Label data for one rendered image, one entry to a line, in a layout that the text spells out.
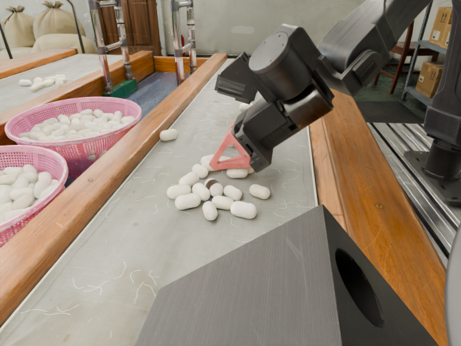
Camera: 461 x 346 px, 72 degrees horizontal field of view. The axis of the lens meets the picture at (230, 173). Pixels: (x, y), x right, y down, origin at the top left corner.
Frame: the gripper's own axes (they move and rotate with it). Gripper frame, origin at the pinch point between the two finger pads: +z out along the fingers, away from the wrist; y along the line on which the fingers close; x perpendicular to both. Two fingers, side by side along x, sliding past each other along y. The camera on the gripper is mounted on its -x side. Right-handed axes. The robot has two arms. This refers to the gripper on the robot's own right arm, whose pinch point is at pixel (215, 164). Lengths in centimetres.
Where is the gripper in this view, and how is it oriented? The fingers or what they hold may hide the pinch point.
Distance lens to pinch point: 51.5
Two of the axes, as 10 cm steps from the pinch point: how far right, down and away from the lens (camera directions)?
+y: -1.7, 5.0, -8.5
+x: 6.3, 7.2, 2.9
